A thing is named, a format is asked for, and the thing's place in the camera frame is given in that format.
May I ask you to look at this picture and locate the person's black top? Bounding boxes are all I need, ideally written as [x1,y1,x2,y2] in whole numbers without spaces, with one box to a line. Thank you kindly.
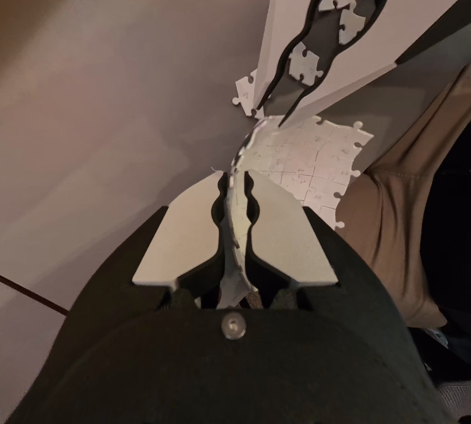
[419,130,471,325]

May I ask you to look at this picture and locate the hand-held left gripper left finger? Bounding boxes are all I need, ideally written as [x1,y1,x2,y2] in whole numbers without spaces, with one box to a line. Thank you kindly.
[132,171,227,309]

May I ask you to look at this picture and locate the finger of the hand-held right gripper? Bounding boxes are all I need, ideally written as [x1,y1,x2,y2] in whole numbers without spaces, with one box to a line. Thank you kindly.
[253,0,350,110]
[278,0,471,129]

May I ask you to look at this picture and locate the scattered loose puzzle pieces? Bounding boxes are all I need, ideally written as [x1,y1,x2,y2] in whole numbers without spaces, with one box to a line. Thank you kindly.
[232,0,367,120]

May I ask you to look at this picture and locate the assembled white puzzle ball section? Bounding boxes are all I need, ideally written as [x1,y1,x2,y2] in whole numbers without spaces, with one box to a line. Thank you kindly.
[217,115,375,310]

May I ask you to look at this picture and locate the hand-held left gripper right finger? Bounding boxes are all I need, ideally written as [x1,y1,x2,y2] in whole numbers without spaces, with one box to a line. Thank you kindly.
[244,169,338,309]

